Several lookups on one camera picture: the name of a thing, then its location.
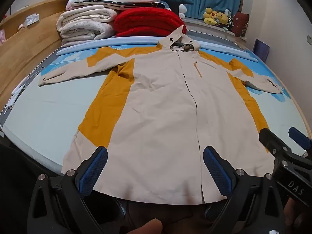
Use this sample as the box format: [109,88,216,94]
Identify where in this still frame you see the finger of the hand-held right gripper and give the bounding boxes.
[288,127,312,152]
[259,128,288,157]

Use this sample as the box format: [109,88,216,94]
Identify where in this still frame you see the person's right hand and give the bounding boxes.
[284,197,312,234]

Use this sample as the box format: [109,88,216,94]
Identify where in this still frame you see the dark red bag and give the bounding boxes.
[231,12,249,36]

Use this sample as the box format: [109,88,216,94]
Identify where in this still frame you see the wooden bed frame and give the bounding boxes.
[0,0,312,137]

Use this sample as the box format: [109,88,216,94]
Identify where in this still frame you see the grey mattress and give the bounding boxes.
[0,28,251,137]

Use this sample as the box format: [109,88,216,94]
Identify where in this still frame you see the tissue box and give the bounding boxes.
[24,13,40,26]

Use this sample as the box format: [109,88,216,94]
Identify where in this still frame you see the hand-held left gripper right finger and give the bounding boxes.
[203,146,285,234]

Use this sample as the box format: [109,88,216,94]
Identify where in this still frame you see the cream folded quilt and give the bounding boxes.
[56,8,119,47]

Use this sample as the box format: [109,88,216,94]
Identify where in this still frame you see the yellow plush toy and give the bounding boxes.
[203,7,218,26]
[217,12,230,25]

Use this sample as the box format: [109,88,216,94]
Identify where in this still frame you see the red folded blanket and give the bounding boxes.
[114,8,188,38]

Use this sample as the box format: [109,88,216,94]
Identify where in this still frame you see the light blue printed bed sheet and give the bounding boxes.
[0,38,312,176]

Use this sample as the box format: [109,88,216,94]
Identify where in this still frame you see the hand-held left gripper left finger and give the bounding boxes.
[27,146,127,234]

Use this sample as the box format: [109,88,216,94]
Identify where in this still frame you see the beige and yellow hooded coat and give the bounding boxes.
[38,25,283,205]

